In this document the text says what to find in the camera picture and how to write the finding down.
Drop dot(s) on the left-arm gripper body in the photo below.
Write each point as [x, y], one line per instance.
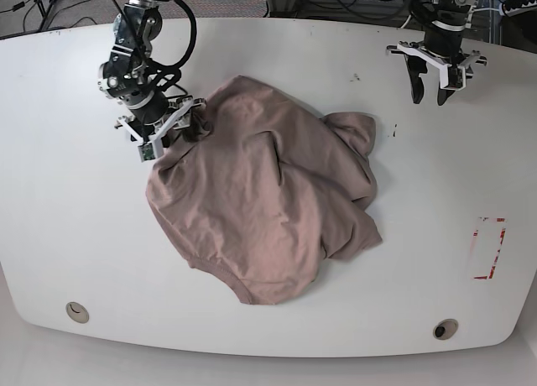
[440, 48]

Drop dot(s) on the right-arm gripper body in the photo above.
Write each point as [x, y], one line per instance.
[166, 114]

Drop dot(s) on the dusty pink T-shirt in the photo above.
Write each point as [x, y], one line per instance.
[264, 191]

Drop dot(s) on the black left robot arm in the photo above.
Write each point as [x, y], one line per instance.
[444, 22]

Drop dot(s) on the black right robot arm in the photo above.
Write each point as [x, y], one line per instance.
[131, 76]

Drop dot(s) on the white power strip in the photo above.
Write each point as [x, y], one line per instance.
[514, 7]

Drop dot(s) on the red tape marking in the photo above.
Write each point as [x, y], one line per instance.
[486, 245]

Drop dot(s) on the left table grommet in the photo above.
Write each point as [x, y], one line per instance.
[77, 312]

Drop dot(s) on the table grommet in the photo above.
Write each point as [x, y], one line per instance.
[445, 329]
[77, 312]

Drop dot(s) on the right table grommet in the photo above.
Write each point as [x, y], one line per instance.
[445, 329]

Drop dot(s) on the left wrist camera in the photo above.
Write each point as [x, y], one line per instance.
[452, 78]

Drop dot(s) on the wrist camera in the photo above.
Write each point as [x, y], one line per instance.
[452, 78]
[150, 151]

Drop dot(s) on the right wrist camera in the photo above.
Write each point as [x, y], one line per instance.
[150, 151]

